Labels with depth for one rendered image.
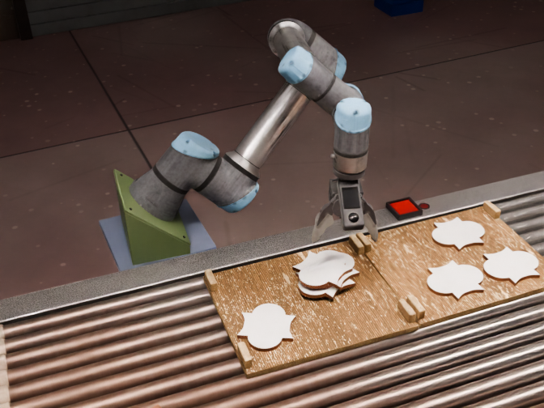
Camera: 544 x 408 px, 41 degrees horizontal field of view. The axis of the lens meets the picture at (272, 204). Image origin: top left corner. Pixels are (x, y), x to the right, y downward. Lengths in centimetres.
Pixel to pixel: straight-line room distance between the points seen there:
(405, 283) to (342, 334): 24
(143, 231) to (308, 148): 240
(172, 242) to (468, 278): 77
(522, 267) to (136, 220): 98
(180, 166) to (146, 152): 235
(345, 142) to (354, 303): 40
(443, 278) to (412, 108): 297
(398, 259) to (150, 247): 65
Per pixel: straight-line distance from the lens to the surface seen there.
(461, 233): 198
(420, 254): 191
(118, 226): 216
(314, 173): 399
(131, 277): 189
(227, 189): 198
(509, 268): 189
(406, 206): 209
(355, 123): 154
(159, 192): 197
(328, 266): 177
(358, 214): 159
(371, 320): 170
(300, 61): 159
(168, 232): 196
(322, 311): 172
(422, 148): 428
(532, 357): 173
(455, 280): 182
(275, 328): 166
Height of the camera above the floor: 209
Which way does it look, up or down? 34 degrees down
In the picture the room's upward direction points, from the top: 2 degrees counter-clockwise
